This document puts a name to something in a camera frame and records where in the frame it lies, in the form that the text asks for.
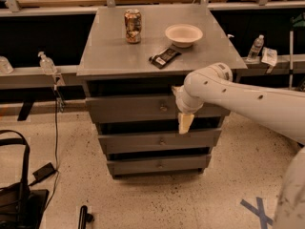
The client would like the white paper bowl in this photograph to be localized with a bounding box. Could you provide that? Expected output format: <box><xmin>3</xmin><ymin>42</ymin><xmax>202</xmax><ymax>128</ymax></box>
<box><xmin>165</xmin><ymin>24</ymin><xmax>203</xmax><ymax>48</ymax></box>

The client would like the grey drawer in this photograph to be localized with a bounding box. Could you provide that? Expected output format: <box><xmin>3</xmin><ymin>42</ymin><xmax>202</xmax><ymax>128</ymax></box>
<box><xmin>107</xmin><ymin>155</ymin><xmax>212</xmax><ymax>176</ymax></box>
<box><xmin>98</xmin><ymin>128</ymin><xmax>221</xmax><ymax>155</ymax></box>
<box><xmin>85</xmin><ymin>93</ymin><xmax>231</xmax><ymax>124</ymax></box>

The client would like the clear sanitizer pump bottle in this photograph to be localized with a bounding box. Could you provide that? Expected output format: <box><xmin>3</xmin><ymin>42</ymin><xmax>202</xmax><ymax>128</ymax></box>
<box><xmin>38</xmin><ymin>52</ymin><xmax>57</xmax><ymax>75</ymax></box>

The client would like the grey drawer cabinet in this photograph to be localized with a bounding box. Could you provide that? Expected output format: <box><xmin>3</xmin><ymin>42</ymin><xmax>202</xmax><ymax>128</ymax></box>
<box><xmin>77</xmin><ymin>5</ymin><xmax>245</xmax><ymax>162</ymax></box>

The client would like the black cable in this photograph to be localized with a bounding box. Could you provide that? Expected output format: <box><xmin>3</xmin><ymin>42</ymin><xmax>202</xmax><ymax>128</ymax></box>
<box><xmin>28</xmin><ymin>86</ymin><xmax>65</xmax><ymax>208</ymax></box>

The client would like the black chair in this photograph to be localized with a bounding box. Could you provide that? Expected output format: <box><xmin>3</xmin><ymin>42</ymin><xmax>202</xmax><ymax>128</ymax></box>
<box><xmin>0</xmin><ymin>130</ymin><xmax>49</xmax><ymax>229</ymax></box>

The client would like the crushed soda can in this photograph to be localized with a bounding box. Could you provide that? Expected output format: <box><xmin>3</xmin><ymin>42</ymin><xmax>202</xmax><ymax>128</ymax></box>
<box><xmin>124</xmin><ymin>9</ymin><xmax>142</xmax><ymax>44</ymax></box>

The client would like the black power adapter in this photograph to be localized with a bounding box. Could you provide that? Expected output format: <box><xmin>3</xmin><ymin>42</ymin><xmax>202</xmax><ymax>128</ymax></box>
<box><xmin>32</xmin><ymin>162</ymin><xmax>56</xmax><ymax>182</ymax></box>

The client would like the grey bottom drawer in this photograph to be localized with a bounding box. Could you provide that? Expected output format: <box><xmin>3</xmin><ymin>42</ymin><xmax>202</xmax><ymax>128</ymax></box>
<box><xmin>107</xmin><ymin>155</ymin><xmax>212</xmax><ymax>176</ymax></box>

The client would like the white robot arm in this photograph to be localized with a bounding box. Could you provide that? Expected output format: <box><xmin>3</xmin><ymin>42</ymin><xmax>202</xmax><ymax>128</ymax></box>
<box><xmin>172</xmin><ymin>62</ymin><xmax>305</xmax><ymax>229</ymax></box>

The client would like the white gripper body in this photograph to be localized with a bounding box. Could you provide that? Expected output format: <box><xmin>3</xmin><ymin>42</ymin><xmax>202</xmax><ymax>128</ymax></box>
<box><xmin>175</xmin><ymin>86</ymin><xmax>203</xmax><ymax>114</ymax></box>

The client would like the grey middle drawer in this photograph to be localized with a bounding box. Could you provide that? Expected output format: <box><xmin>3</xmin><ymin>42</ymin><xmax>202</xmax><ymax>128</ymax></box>
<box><xmin>98</xmin><ymin>128</ymin><xmax>221</xmax><ymax>155</ymax></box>

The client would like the grey top drawer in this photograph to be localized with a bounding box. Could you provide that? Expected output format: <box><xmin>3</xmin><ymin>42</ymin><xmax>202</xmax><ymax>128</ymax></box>
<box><xmin>85</xmin><ymin>93</ymin><xmax>231</xmax><ymax>124</ymax></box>

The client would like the black snack bar wrapper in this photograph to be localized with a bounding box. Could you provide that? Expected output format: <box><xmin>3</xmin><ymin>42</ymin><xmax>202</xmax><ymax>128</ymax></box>
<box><xmin>149</xmin><ymin>48</ymin><xmax>180</xmax><ymax>69</ymax></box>

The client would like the blue tape cross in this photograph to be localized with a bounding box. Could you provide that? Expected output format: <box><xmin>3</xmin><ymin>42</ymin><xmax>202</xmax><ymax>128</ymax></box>
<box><xmin>240</xmin><ymin>197</ymin><xmax>274</xmax><ymax>229</ymax></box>

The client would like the black cylinder handle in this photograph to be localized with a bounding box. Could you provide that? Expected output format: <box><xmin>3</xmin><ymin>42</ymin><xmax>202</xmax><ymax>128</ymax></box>
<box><xmin>78</xmin><ymin>205</ymin><xmax>94</xmax><ymax>229</ymax></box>

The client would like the white paper packet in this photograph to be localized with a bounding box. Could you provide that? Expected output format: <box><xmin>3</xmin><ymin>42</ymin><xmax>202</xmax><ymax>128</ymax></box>
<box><xmin>261</xmin><ymin>47</ymin><xmax>277</xmax><ymax>67</ymax></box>

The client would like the clear water bottle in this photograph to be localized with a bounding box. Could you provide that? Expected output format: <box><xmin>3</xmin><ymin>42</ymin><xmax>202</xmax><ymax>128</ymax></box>
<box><xmin>247</xmin><ymin>34</ymin><xmax>264</xmax><ymax>62</ymax></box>

